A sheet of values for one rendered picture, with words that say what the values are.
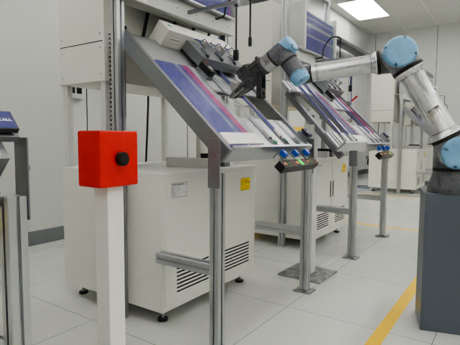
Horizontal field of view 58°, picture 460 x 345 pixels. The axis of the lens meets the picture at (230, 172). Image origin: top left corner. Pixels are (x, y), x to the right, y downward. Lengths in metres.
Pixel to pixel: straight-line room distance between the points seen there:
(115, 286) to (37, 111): 2.11
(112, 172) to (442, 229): 1.25
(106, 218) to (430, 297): 1.28
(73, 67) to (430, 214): 1.64
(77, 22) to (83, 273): 1.14
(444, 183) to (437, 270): 0.34
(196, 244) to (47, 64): 1.95
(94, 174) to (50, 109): 2.10
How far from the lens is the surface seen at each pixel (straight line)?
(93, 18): 1.99
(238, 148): 1.47
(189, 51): 2.00
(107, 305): 1.33
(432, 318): 1.93
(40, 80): 3.28
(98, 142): 1.20
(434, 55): 9.53
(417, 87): 1.70
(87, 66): 1.99
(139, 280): 1.82
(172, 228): 1.71
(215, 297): 1.52
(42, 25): 3.35
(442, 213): 1.82
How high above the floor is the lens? 0.76
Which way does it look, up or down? 5 degrees down
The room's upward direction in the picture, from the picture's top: straight up
